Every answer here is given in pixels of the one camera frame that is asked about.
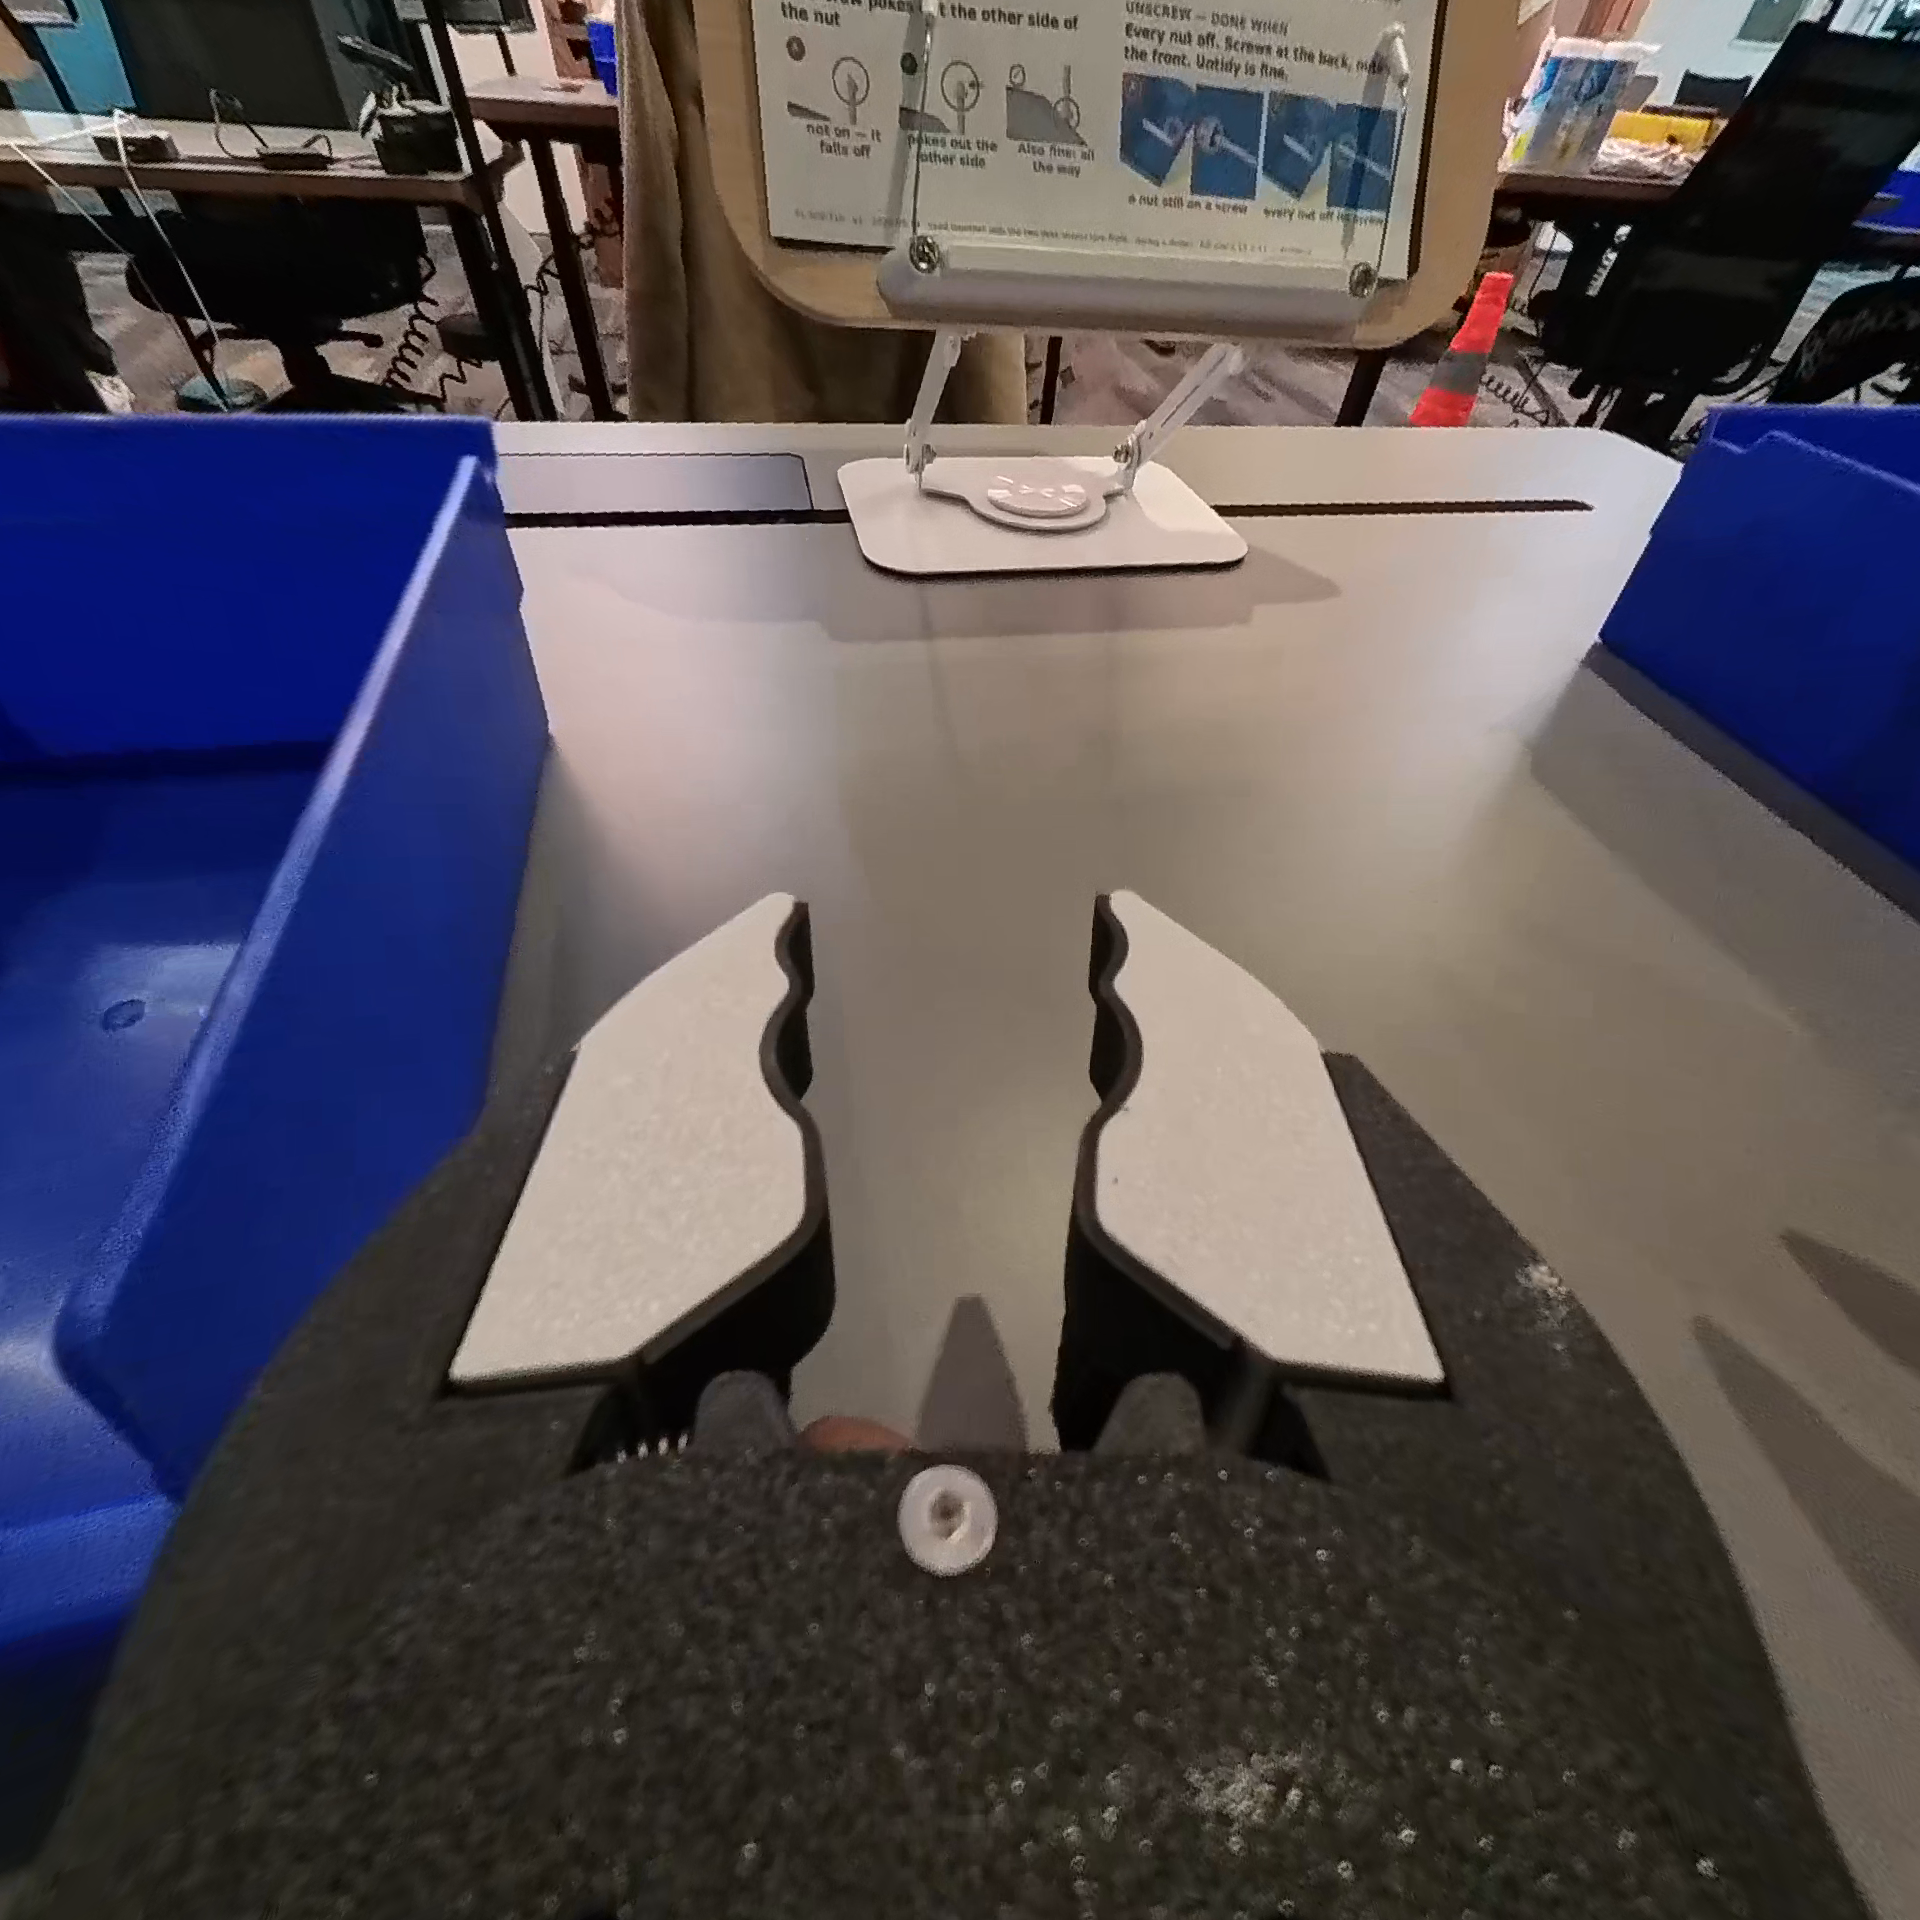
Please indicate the printed instruction sheet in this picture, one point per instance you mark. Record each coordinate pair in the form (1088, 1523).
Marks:
(1050, 90)

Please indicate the blue plastic parts bin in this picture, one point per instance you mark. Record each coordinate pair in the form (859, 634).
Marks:
(300, 629)
(1769, 629)

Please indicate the person's left hand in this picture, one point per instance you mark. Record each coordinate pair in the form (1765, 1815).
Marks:
(855, 1437)

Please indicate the wooden backing board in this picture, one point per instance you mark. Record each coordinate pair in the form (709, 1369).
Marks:
(819, 299)

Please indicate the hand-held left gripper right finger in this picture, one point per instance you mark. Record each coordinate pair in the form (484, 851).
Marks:
(1243, 1171)

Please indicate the orange traffic cone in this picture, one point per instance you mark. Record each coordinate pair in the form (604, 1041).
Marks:
(1468, 376)

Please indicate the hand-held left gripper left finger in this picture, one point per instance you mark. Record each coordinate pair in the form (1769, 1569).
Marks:
(644, 1171)

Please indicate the black mesh chair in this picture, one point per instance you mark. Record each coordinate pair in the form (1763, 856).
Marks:
(1724, 224)

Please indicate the tan fabric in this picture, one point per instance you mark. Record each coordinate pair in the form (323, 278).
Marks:
(674, 299)

